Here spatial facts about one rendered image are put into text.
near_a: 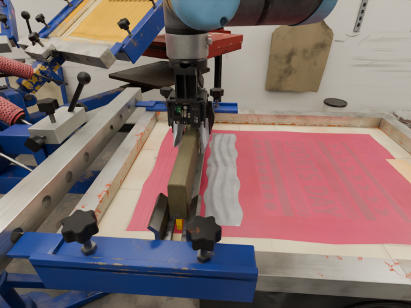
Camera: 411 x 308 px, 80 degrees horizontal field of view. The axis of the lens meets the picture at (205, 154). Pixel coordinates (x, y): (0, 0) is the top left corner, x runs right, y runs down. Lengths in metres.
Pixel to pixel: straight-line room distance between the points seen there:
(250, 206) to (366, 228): 0.20
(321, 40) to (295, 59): 0.25
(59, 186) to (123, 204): 0.12
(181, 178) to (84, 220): 0.15
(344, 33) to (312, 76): 0.42
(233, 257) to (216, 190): 0.19
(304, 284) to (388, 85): 2.76
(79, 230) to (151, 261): 0.10
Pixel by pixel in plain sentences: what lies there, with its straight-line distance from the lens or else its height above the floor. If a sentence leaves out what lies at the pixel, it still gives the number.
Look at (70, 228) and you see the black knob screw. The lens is 0.35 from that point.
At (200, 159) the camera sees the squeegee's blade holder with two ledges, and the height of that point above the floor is 1.00.
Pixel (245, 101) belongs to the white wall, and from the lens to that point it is 2.65.
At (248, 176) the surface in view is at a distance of 0.57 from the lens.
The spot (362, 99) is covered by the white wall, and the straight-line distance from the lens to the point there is 2.98.
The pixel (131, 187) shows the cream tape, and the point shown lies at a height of 0.96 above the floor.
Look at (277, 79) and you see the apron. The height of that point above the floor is 0.66.
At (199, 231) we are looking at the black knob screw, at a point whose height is 1.06.
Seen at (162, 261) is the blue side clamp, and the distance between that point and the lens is 0.35.
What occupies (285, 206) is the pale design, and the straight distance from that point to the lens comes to 0.52.
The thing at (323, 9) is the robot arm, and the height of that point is 1.29.
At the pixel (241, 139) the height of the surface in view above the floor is 0.96.
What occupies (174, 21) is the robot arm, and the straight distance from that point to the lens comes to 0.44.
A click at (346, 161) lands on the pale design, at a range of 0.71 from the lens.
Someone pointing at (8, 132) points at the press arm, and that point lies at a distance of 0.72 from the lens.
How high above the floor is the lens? 1.30
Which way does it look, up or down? 32 degrees down
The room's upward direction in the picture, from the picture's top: straight up
